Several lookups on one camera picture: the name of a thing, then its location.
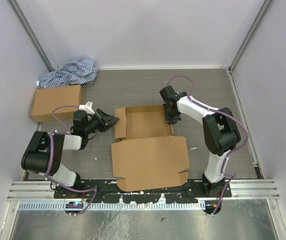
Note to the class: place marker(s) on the aluminium corner post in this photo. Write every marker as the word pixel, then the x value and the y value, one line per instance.
pixel 30 33
pixel 264 8

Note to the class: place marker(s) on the aluminium front rail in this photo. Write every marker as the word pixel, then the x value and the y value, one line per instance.
pixel 238 188

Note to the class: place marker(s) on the blue striped crumpled cloth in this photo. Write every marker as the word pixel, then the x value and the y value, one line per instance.
pixel 80 71

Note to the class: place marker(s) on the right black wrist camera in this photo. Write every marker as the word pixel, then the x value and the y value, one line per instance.
pixel 168 94

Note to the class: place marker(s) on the left aluminium corner post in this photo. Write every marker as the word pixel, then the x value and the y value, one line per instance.
pixel 30 33

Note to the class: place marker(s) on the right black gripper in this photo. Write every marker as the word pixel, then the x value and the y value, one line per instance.
pixel 171 120

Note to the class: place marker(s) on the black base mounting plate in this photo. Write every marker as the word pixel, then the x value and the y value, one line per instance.
pixel 109 193

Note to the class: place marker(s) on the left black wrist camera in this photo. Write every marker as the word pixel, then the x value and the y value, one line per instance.
pixel 81 119

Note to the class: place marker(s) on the closed brown cardboard box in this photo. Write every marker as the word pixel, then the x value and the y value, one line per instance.
pixel 50 104

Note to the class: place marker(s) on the white slotted cable duct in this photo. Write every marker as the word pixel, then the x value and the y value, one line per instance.
pixel 78 206

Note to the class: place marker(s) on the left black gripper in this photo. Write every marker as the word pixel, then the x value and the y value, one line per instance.
pixel 106 119

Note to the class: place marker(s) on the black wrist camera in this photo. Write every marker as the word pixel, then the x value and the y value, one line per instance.
pixel 168 94
pixel 81 119

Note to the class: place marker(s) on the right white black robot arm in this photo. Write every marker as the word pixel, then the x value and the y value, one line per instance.
pixel 221 134

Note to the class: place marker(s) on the right aluminium corner post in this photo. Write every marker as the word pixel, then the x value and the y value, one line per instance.
pixel 264 8

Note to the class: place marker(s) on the brown cardboard box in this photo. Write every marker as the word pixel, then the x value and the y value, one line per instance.
pixel 147 155
pixel 50 104

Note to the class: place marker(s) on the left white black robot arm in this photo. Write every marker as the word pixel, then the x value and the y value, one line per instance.
pixel 44 151

